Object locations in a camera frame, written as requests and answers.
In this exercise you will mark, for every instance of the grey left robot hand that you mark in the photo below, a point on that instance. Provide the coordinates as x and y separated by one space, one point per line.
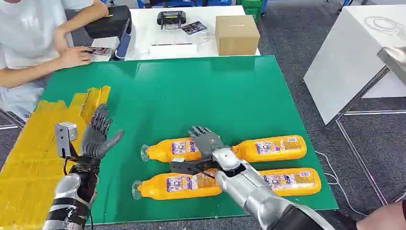
95 143

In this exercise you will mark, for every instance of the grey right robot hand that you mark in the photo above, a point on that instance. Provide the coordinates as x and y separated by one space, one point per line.
207 141

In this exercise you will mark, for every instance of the orange drink bottle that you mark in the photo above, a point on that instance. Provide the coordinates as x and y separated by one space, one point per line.
161 152
295 182
272 149
177 187

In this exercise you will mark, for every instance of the green table mat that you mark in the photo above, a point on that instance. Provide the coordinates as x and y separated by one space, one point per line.
190 95

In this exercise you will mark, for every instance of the printed card with pen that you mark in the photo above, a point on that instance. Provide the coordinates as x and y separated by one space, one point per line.
101 51

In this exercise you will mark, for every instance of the flat white box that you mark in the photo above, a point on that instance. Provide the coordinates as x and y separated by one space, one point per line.
173 50

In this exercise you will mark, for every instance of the blue flat bag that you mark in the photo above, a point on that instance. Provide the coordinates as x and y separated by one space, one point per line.
123 44

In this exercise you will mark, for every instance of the brown cardboard box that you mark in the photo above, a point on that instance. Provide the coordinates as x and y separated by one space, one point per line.
236 35

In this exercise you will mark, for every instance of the dark printed photo card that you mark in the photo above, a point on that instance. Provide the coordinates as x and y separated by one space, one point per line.
194 28

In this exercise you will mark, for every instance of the white desk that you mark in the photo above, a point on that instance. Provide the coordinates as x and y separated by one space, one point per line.
146 35

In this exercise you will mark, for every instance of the black carrying case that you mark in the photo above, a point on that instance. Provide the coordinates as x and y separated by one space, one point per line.
108 22

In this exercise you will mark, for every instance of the person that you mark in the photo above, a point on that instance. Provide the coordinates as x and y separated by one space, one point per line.
28 35

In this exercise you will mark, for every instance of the black handheld controller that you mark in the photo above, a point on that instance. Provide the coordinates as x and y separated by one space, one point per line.
171 18

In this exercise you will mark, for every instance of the green plastic crate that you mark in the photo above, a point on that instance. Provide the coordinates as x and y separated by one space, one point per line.
252 8

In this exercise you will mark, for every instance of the black robot foot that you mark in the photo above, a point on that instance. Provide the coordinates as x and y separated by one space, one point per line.
344 220

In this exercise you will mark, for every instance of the white side table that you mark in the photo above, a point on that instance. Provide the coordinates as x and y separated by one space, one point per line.
345 63

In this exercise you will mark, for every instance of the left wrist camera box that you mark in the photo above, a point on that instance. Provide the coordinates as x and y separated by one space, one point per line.
65 135

